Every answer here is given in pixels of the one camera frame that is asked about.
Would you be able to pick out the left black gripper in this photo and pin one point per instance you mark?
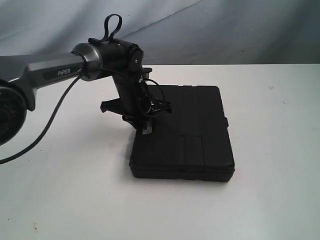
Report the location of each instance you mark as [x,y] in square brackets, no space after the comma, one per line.
[136,104]

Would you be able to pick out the black plastic tool case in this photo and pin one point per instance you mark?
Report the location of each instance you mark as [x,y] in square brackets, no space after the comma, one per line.
[191,142]

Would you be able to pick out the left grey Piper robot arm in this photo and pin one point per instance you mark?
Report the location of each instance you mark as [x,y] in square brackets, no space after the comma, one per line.
[22,75]

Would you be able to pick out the white backdrop cloth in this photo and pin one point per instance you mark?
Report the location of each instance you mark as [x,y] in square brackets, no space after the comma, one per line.
[170,32]

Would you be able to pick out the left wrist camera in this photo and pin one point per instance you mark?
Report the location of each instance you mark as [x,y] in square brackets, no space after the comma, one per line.
[145,74]

